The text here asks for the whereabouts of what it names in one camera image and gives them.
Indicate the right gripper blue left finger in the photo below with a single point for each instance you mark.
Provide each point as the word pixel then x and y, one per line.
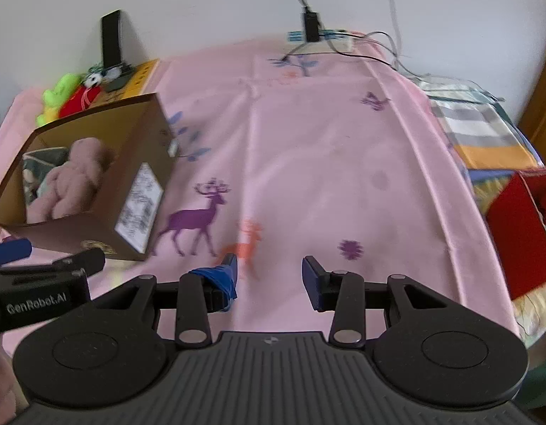
pixel 219 283

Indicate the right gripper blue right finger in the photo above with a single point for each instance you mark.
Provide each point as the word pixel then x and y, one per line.
pixel 316 281

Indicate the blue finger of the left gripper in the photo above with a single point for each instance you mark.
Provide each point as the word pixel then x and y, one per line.
pixel 91 261
pixel 13 250

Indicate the pink teddy bear plush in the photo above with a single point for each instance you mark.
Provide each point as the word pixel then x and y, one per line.
pixel 70 188

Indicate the floral fabric pouch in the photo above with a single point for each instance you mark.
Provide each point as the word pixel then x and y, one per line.
pixel 35 167

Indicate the left hand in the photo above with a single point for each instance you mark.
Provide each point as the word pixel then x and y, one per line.
pixel 7 394

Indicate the brown cardboard box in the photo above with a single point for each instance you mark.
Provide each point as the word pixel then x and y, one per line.
pixel 125 207

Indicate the pink deer print bedsheet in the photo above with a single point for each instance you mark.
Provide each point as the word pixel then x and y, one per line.
pixel 334 157

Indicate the lime green frog plush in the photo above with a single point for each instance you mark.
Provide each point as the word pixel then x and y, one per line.
pixel 53 99

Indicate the red panda charm plush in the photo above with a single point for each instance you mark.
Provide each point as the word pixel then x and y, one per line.
pixel 84 95

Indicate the dark green small object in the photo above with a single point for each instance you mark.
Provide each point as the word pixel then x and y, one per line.
pixel 117 76

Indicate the yellow flat box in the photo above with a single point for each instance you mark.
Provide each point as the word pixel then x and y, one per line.
pixel 138 84

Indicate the red cardboard box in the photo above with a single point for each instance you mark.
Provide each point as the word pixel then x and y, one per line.
pixel 517 222

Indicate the black upright phone stand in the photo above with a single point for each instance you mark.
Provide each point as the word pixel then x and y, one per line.
pixel 110 39

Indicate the striped folded blanket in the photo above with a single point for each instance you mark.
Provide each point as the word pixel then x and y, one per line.
pixel 479 129

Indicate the white power strip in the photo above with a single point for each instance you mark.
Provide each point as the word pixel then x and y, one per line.
pixel 341 41

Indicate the black charger adapter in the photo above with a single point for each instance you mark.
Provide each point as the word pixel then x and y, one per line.
pixel 311 26

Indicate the wooden window frame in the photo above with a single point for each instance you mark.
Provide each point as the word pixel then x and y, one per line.
pixel 533 119

